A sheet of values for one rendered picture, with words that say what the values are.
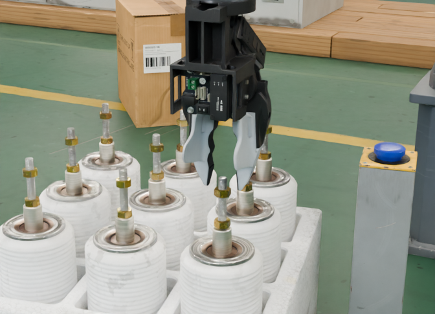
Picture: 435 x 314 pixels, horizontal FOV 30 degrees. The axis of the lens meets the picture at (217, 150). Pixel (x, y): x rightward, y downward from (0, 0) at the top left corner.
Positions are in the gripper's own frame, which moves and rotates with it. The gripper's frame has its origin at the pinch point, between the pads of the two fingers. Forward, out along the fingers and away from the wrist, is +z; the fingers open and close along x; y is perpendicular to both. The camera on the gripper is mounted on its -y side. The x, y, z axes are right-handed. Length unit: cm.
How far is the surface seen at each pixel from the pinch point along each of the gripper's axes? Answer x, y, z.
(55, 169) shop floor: -66, -70, 34
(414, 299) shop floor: 18, -41, 35
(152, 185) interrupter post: -13.2, -8.8, 6.8
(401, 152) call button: 16.7, -19.0, 1.7
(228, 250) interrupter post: 0.8, 1.2, 8.8
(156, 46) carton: -58, -108, 13
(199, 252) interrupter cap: -2.2, 2.4, 9.0
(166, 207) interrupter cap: -10.9, -7.8, 9.1
